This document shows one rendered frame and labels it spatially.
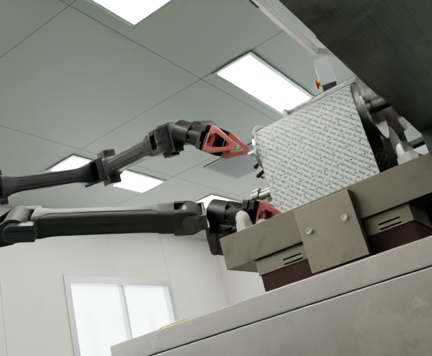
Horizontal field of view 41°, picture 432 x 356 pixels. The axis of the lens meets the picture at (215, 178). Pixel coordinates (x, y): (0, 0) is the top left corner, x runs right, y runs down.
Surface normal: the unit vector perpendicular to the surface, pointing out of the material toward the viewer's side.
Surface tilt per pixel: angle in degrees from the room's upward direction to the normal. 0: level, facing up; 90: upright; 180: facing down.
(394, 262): 90
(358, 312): 90
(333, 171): 91
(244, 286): 90
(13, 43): 180
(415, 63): 180
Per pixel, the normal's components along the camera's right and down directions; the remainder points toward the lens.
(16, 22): 0.23, 0.91
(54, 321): 0.80, -0.38
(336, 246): -0.55, -0.18
